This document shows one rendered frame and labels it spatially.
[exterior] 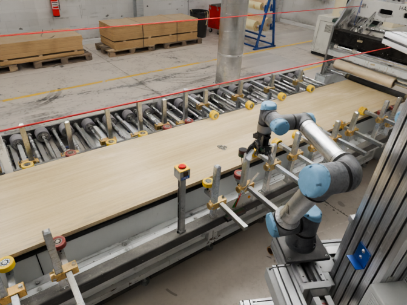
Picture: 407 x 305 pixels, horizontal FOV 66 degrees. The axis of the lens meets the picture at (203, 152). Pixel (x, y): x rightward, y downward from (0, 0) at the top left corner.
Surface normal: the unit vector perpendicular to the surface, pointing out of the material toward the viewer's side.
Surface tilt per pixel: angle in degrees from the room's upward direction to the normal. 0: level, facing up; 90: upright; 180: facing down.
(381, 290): 0
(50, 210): 0
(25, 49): 90
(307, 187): 83
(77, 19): 90
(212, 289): 0
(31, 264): 90
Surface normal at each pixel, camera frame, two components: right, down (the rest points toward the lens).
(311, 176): -0.94, 0.04
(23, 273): 0.57, 0.47
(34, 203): 0.05, -0.83
